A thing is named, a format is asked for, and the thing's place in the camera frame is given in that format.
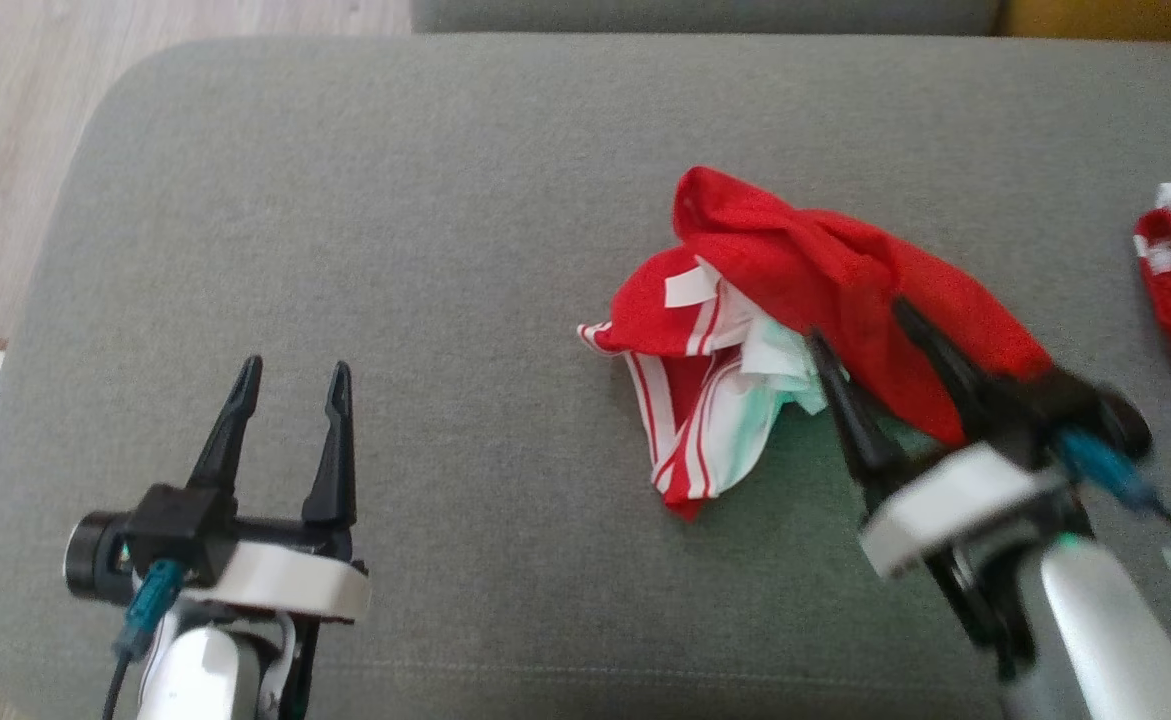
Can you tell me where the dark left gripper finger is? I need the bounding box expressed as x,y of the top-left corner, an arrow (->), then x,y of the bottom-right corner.
187,355 -> 265,493
301,361 -> 358,531

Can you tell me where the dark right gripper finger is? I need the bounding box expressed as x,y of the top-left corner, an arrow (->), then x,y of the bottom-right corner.
806,330 -> 908,483
889,296 -> 1008,443

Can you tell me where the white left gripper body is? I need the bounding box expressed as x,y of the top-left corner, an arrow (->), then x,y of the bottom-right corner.
183,518 -> 373,627

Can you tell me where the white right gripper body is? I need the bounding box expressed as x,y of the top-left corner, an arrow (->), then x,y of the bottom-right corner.
857,440 -> 1081,583

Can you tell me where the red mesh jersey white trim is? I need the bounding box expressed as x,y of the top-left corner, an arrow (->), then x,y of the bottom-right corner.
576,165 -> 1058,523

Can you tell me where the grey sofa seat cushion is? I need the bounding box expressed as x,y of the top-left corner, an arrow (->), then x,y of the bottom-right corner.
0,33 -> 1171,720

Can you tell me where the yellow cushion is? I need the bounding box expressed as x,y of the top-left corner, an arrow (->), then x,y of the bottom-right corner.
993,0 -> 1171,47

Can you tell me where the grey sofa back cushion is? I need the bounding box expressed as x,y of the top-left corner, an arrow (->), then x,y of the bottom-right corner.
409,0 -> 1006,37

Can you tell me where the black left cable teal plug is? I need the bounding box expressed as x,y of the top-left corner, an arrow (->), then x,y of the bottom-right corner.
101,558 -> 188,720

